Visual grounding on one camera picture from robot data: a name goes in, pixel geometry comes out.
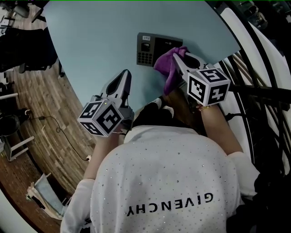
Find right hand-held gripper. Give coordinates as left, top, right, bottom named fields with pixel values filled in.
left=173, top=53, right=231, bottom=109

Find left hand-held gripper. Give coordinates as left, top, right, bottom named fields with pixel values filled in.
left=77, top=69, right=135, bottom=138

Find purple cloth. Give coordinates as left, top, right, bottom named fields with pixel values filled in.
left=153, top=46, right=191, bottom=96

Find black keypad access terminal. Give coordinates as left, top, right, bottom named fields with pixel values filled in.
left=136, top=32, right=184, bottom=67

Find person's right forearm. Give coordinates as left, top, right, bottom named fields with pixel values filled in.
left=200, top=103, right=244, bottom=157

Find person's left forearm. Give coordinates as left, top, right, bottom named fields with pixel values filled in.
left=84, top=131, right=121, bottom=182

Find black trousers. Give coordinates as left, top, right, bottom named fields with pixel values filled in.
left=133, top=103, right=182, bottom=130

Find black metal railing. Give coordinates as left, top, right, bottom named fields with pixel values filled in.
left=218, top=0, right=291, bottom=182

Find white studded t-shirt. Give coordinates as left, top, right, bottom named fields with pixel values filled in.
left=60, top=124, right=261, bottom=233

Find black mesh office chair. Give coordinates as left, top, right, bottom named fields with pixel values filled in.
left=252, top=168, right=291, bottom=233
left=0, top=26, right=59, bottom=73

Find black waste bin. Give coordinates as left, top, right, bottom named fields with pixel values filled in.
left=0, top=113, right=21, bottom=137

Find white paper bag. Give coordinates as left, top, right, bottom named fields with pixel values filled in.
left=26, top=172, right=65, bottom=220

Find black floor cable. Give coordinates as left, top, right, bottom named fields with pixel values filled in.
left=25, top=109, right=91, bottom=161

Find white desk frame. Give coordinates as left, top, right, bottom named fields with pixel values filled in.
left=0, top=134, right=36, bottom=162

